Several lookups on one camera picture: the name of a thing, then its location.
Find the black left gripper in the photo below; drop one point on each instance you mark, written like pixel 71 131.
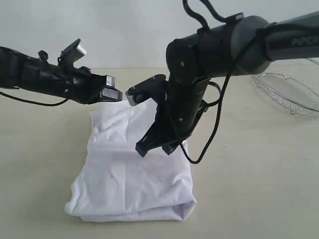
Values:
pixel 74 84

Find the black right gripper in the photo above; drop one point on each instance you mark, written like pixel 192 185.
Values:
pixel 175 118

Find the white t-shirt red print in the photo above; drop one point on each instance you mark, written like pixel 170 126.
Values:
pixel 117 184

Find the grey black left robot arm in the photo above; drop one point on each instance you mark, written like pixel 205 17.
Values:
pixel 19 71

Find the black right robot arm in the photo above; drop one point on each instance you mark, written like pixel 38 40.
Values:
pixel 244 46

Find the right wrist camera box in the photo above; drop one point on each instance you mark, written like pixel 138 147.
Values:
pixel 151 88

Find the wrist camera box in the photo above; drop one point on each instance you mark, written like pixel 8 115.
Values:
pixel 151 88
pixel 66 59

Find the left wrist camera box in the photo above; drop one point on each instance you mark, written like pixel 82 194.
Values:
pixel 66 59

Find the metal wire mesh basket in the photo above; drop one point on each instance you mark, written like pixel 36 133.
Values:
pixel 293 84

